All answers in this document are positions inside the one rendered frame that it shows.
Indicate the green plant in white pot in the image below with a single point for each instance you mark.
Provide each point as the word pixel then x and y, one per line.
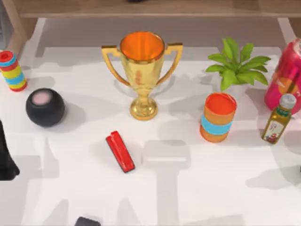
pixel 236 68

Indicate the orange can with blue band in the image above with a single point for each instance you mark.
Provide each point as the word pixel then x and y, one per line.
pixel 218 120

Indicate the red stapler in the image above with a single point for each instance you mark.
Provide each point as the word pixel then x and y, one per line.
pixel 120 151

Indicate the black round speaker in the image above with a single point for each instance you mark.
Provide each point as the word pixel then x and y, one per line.
pixel 45 108

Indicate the gold trophy cup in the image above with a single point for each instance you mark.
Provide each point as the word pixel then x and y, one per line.
pixel 142 77

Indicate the wooden shelf unit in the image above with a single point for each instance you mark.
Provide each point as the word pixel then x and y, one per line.
pixel 150 9

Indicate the small olive oil bottle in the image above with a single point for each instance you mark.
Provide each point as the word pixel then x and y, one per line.
pixel 277 122

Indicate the dark grey flat object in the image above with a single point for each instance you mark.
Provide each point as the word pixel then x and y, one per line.
pixel 87 221

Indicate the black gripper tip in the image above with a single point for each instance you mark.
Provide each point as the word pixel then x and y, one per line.
pixel 5 160

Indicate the stack of coloured rings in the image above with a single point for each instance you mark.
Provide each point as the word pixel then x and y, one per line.
pixel 13 71

